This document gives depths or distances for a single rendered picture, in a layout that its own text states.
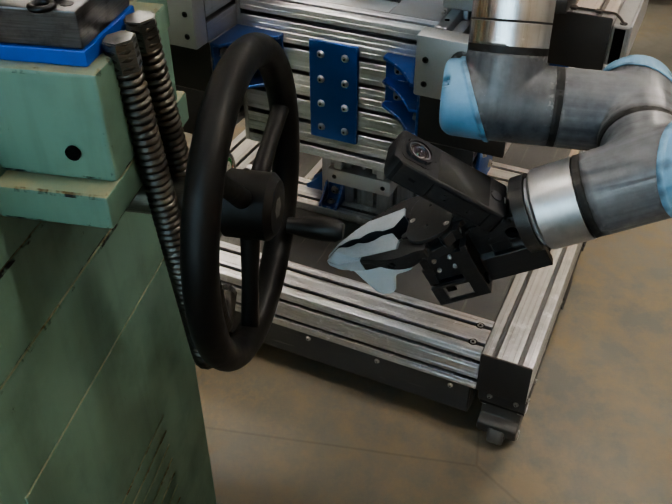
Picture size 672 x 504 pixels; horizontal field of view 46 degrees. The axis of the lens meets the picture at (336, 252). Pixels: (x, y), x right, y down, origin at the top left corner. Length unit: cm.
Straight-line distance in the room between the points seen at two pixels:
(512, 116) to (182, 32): 69
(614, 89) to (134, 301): 56
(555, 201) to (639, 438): 100
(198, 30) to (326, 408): 75
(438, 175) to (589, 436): 100
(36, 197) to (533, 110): 43
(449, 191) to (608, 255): 139
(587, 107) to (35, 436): 58
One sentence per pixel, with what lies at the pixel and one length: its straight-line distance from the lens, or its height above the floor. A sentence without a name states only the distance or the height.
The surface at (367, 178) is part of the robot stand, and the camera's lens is 156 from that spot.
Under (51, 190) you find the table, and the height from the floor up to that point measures 87.
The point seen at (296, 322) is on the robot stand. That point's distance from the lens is 154.
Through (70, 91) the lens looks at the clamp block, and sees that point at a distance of 60.
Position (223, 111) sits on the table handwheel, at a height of 94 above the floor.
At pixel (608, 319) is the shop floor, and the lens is 187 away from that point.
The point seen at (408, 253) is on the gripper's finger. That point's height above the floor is 76.
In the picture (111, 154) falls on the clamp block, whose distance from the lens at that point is 62.
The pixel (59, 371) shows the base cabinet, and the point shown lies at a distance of 80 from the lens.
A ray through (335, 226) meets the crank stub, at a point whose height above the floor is 74.
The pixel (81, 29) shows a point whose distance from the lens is 60.
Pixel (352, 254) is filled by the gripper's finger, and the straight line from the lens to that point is 76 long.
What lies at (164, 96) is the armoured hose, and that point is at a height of 91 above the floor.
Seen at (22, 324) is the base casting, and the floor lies 74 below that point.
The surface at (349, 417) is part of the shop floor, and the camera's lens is 157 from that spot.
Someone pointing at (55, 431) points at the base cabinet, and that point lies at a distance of 82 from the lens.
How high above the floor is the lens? 120
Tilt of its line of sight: 38 degrees down
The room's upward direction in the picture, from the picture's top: straight up
